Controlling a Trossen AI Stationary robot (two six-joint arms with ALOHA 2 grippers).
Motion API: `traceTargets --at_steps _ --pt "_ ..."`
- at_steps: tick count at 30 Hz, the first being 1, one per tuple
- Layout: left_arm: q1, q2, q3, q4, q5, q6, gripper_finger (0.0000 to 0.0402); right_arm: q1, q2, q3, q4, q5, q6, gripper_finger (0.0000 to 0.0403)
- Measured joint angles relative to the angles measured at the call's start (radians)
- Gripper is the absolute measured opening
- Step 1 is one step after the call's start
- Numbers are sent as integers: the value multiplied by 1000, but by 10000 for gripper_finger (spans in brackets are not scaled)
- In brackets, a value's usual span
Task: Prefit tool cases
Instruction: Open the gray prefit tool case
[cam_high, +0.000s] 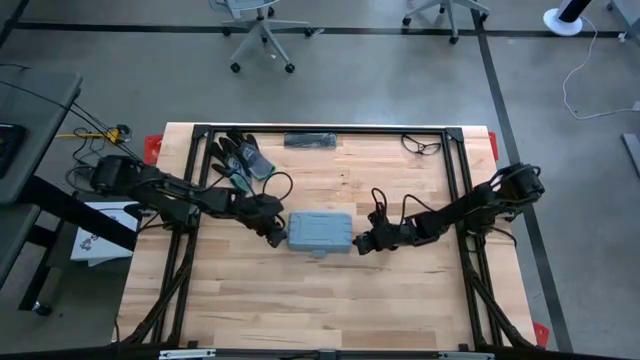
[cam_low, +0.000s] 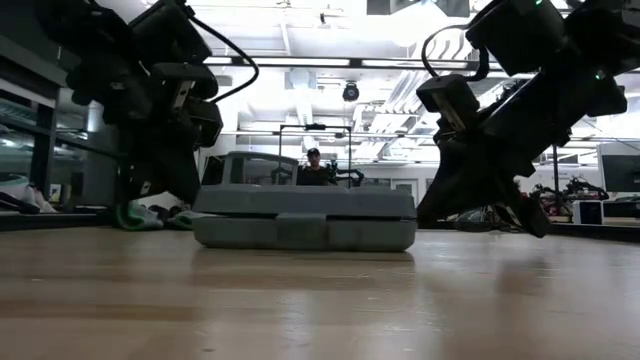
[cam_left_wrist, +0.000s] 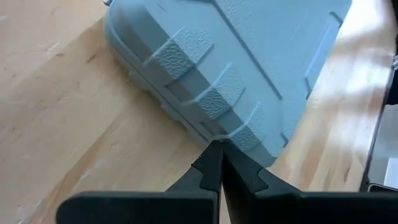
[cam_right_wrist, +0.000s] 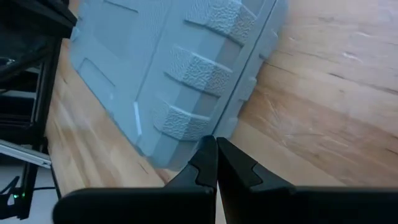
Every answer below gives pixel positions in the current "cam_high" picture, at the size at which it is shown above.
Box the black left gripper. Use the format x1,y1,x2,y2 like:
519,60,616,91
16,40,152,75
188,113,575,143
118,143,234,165
232,193,291,250

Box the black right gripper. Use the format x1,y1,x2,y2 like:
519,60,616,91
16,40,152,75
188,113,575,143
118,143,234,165
352,211,419,257

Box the grey plastic tool case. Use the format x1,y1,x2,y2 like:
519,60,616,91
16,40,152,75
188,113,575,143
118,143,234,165
286,211,355,259

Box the black zip tie bag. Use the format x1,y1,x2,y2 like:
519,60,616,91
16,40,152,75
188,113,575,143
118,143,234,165
283,131,338,150

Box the clear safety glasses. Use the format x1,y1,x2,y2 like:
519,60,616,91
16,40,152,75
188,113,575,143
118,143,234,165
400,133,443,157

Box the white cardboard box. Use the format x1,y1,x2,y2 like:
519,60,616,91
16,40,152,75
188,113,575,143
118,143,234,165
69,200,141,269

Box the black table leg beam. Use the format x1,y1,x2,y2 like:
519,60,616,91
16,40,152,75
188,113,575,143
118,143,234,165
18,175,139,315

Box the grey office chair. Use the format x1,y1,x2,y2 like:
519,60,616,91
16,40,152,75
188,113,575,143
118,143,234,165
401,0,492,46
208,0,321,75

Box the grey side table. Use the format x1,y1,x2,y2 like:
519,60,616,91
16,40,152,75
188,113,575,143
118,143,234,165
0,67,84,206
0,203,42,289

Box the black keyboard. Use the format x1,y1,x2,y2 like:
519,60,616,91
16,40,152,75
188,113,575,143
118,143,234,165
0,123,27,180

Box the white round fan base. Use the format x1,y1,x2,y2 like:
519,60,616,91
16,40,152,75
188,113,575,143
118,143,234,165
542,0,594,37

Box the grey desk corner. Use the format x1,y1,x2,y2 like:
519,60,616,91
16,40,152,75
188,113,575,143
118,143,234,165
607,0,640,36

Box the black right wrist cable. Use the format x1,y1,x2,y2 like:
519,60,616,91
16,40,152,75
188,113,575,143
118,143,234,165
370,187,434,224

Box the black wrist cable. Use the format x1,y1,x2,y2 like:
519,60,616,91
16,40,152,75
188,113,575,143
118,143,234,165
370,187,434,224
261,171,295,202

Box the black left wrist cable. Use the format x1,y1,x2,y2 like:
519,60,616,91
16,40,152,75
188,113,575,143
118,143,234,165
261,171,295,202

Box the black aluminium table frame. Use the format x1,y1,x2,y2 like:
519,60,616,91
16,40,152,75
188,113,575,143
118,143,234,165
117,123,539,351

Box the silver metal bracket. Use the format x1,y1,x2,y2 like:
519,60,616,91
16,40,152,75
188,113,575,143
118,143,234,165
158,349,216,360
438,351,495,360

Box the yellow cable connector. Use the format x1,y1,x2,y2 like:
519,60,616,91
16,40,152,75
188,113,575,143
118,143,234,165
55,125,132,146

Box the white floor cable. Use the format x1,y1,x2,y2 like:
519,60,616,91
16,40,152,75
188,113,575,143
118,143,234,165
561,17,640,121

